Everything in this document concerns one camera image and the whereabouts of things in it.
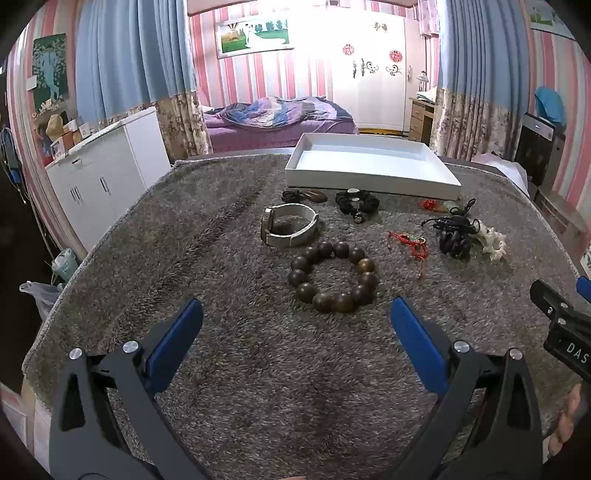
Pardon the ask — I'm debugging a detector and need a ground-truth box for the white cabinet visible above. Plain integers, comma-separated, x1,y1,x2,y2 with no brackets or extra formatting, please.
45,107,172,252

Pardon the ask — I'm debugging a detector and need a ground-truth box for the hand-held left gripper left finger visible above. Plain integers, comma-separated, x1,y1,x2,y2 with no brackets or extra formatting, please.
48,298,208,480

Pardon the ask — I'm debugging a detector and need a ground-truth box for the brown wooden bead bracelet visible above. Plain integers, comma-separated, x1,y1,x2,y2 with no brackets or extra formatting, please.
287,241,379,315

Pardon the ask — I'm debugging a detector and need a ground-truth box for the framed wall picture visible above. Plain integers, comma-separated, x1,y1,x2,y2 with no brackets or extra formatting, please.
213,14,295,59

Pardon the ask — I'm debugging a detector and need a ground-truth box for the person's right hand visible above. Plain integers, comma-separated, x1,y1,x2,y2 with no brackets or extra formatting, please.
549,383,583,462

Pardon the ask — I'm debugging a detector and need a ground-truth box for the blue cloth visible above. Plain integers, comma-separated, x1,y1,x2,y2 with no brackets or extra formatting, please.
534,86,568,127

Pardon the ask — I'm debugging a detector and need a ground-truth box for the white wardrobe with decals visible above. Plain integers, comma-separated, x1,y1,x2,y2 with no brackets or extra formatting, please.
330,14,409,132

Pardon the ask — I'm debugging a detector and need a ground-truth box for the brown pendant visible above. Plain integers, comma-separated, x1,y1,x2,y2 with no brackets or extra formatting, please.
281,188,328,204

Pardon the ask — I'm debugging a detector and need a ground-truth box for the red cord jade pendant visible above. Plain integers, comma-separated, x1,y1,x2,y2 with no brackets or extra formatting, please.
418,198,452,215

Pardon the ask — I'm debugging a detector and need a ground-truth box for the white shallow tray box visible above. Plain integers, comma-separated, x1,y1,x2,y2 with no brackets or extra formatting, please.
284,133,462,200

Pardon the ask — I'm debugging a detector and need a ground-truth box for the black cord bead necklace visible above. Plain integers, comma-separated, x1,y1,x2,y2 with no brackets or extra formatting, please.
421,198,482,259

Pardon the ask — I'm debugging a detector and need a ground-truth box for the pink and white bundle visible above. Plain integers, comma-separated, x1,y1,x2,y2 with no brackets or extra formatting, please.
471,152,529,185

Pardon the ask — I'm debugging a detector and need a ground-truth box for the pale green cup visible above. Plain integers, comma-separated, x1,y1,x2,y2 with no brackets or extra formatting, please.
51,248,77,282

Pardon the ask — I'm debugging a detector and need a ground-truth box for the grey fluffy mat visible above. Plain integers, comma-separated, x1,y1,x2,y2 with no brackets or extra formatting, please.
22,154,585,480

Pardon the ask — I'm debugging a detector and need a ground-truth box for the red braided bracelet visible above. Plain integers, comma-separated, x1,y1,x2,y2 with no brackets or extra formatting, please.
387,230,429,280

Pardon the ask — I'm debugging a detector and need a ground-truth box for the striped purple quilt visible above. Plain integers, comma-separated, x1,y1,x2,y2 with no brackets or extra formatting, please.
222,96,352,127

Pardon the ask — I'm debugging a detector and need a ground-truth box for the clear plastic bag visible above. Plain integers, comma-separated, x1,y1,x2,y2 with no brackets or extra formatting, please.
19,281,61,319

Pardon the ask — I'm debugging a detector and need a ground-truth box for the black floor appliance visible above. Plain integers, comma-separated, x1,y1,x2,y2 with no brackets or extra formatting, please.
513,112,566,185

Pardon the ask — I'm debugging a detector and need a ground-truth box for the green wall poster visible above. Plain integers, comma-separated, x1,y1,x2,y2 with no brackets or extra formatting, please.
31,33,70,116

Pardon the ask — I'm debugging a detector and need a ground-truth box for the wooden nightstand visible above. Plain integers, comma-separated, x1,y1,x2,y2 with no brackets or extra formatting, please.
409,98,437,144

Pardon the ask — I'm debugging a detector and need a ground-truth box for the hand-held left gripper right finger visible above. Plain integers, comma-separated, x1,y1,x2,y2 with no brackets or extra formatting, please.
390,295,543,480

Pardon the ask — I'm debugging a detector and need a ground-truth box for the low grey stand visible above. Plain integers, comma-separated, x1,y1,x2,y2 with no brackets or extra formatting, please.
533,187,585,250

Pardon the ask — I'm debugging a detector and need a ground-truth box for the purple bed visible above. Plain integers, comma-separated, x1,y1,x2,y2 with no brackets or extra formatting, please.
202,96,358,153

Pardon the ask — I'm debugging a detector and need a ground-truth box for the white flower bracelet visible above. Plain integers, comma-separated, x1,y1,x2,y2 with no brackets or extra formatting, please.
470,220,509,263

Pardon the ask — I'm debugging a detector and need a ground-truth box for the blue curtain with floral hem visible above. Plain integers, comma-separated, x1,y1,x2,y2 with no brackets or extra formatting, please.
74,0,213,162
431,0,532,160

